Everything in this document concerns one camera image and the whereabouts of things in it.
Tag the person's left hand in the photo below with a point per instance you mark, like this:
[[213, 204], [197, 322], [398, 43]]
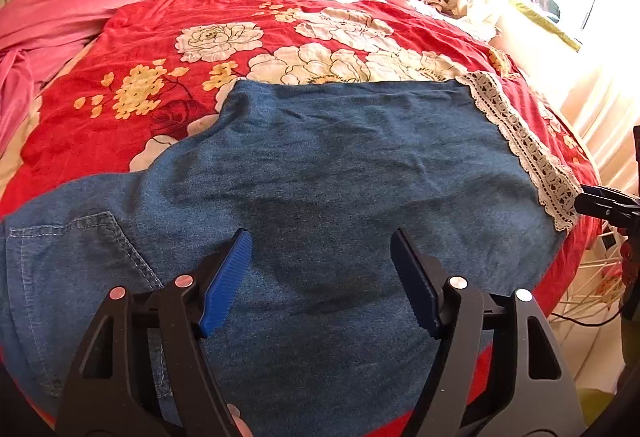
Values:
[[240, 422]]

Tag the green cloth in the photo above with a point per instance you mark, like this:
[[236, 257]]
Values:
[[540, 12]]

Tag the cream curtain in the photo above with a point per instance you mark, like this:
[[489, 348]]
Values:
[[575, 92]]

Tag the yellow green object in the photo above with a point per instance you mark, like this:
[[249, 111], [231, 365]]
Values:
[[597, 412]]

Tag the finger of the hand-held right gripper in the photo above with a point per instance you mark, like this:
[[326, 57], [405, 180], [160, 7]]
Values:
[[600, 203]]

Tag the blue denim pants lace trim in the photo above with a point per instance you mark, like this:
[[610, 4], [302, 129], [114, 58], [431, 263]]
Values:
[[325, 177]]

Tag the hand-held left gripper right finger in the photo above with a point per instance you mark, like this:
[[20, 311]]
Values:
[[417, 287]]

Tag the red floral blanket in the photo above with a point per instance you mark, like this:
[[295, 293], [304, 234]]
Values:
[[150, 17]]

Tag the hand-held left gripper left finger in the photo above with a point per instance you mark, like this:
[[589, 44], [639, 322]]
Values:
[[225, 287]]

